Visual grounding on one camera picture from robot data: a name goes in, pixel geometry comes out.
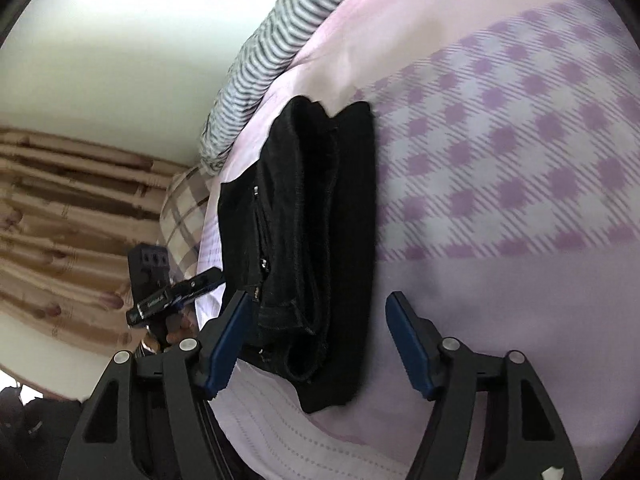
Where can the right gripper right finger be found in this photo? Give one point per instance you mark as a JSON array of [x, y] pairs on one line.
[[523, 436]]

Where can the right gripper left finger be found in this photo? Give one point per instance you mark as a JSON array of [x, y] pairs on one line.
[[149, 416]]

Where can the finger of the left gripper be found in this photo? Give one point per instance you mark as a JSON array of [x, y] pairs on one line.
[[185, 292]]

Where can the black denim pants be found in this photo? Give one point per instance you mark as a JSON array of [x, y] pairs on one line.
[[298, 234]]

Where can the dark gloved hand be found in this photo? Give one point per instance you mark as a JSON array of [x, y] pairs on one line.
[[170, 332]]

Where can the plaid beige pillow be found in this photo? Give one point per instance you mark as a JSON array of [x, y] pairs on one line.
[[182, 220]]

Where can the beige floral curtain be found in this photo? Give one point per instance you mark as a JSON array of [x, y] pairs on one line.
[[70, 213]]

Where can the grey striped blanket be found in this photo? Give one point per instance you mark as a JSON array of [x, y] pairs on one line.
[[262, 58]]

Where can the pink checked bed sheet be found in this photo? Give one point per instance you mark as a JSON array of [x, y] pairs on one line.
[[508, 214]]

